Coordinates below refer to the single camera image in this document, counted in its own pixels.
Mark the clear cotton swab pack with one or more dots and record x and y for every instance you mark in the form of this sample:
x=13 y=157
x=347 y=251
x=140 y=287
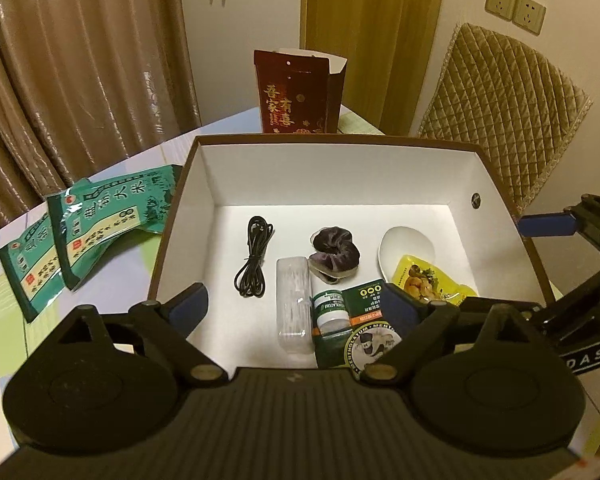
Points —
x=292 y=305

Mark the yellow snack packet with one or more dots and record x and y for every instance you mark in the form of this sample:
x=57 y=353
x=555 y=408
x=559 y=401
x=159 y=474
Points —
x=420 y=275

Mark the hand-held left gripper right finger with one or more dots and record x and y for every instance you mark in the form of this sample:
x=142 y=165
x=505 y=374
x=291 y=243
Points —
x=400 y=312

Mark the red gift bag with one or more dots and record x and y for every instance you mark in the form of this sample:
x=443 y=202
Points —
x=290 y=95

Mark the beige curtain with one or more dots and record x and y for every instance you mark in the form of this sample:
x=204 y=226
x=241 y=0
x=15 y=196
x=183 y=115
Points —
x=80 y=70

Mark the dark brown velvet scrunchie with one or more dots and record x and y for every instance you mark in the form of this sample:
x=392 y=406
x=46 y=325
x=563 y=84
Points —
x=332 y=245

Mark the quilted chair back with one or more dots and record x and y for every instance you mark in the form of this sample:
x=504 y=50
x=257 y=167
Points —
x=505 y=110

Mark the green rice bag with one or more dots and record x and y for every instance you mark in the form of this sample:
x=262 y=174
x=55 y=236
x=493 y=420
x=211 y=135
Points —
x=110 y=220
x=25 y=270

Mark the yellow wooden door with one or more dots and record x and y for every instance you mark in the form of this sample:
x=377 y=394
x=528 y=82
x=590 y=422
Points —
x=375 y=35

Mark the beige wall socket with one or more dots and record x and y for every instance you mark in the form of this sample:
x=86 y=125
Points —
x=500 y=1
x=529 y=14

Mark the green carded ointment jar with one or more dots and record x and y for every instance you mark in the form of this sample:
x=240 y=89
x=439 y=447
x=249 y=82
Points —
x=365 y=310

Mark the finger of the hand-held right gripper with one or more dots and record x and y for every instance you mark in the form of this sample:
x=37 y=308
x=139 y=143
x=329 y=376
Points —
x=547 y=225
x=505 y=303

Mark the brown cardboard box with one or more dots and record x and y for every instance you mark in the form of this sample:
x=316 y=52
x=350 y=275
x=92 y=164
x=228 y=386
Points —
x=330 y=180

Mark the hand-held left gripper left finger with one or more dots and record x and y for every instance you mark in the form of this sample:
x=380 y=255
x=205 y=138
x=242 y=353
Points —
x=190 y=310

